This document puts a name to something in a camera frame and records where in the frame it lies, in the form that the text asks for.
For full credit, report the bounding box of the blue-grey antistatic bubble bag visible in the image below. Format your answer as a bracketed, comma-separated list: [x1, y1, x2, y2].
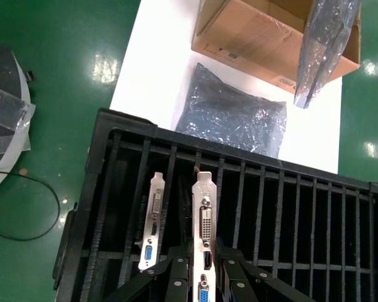
[293, 0, 363, 110]
[175, 62, 288, 159]

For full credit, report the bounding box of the black slotted plastic container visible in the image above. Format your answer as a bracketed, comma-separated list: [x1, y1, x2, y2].
[52, 107, 378, 302]

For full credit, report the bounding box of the brown cardboard box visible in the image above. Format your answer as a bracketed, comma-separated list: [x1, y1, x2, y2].
[190, 0, 362, 96]

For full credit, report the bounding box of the graphics card with silver bracket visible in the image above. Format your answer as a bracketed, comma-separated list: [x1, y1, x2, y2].
[191, 171, 219, 302]
[137, 171, 165, 274]

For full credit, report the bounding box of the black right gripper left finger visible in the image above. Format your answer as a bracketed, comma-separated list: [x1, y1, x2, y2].
[102, 245, 192, 302]

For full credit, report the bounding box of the black floor cable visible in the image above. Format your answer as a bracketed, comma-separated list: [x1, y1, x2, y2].
[0, 168, 61, 242]

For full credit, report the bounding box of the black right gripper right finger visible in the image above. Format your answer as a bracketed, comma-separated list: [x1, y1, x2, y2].
[215, 237, 318, 302]

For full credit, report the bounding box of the white and black robot base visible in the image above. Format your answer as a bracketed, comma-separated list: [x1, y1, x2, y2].
[0, 42, 38, 196]

